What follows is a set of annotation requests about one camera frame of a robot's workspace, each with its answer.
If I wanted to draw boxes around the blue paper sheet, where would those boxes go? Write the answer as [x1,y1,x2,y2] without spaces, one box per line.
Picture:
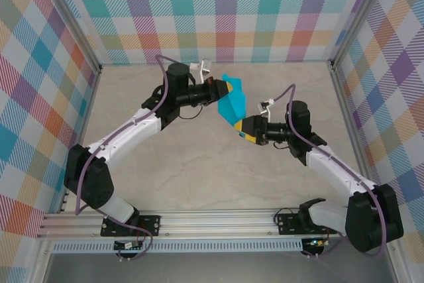
[217,73,248,129]

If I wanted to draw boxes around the small circuit board green light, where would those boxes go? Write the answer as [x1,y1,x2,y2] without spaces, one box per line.
[303,238,327,248]

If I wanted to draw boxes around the grey metal panel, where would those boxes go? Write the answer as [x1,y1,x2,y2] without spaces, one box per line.
[42,252,398,283]

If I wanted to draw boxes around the small black circuit board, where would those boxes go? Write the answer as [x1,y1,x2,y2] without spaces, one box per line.
[113,240,144,251]

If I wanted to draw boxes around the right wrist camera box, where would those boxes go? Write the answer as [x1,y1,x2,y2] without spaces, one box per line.
[258,98,276,114]

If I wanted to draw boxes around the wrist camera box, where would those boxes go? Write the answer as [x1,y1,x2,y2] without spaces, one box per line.
[258,98,276,114]
[198,59,213,77]

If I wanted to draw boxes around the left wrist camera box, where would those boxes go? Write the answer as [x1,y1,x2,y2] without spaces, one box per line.
[198,59,213,77]

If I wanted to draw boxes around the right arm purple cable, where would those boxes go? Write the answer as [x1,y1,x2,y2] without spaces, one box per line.
[270,84,388,260]

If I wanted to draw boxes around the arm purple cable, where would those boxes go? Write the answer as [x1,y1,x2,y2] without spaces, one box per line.
[270,84,388,260]
[75,54,176,262]

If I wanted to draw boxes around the wide aluminium base rail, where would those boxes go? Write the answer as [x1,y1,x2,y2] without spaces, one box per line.
[36,209,403,239]

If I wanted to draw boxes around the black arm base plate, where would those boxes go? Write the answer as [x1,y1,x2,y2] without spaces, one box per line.
[277,213,339,236]
[101,215,162,237]

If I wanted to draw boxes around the slotted grey cable duct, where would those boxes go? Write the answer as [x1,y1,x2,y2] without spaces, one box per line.
[50,239,304,253]

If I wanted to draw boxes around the aluminium frame post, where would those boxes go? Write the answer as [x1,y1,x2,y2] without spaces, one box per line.
[329,0,394,68]
[32,0,103,74]
[386,238,408,283]
[31,239,56,283]

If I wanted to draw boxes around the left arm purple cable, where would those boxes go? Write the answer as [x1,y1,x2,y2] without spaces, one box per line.
[75,54,176,262]

